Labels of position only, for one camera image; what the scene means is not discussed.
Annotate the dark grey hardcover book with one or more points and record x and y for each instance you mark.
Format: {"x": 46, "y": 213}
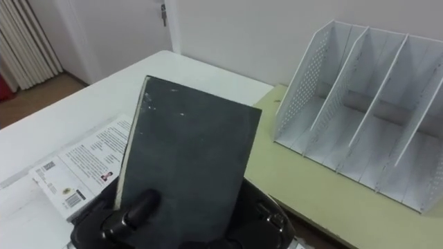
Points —
{"x": 194, "y": 148}

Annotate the white file organizer rack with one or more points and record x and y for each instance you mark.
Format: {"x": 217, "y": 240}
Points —
{"x": 363, "y": 117}

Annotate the white printed book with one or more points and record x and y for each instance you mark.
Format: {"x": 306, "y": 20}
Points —
{"x": 86, "y": 166}

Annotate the pale green desk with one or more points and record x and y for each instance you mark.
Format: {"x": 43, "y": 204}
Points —
{"x": 322, "y": 204}

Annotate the white desk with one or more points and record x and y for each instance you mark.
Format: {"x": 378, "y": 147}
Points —
{"x": 76, "y": 107}

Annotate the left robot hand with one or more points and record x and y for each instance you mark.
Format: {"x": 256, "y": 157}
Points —
{"x": 135, "y": 214}

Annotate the white radiator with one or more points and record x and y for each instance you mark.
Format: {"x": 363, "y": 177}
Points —
{"x": 24, "y": 45}

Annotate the white door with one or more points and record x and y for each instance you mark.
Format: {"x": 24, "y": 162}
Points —
{"x": 114, "y": 34}

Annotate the red object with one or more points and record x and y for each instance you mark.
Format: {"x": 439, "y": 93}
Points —
{"x": 5, "y": 90}

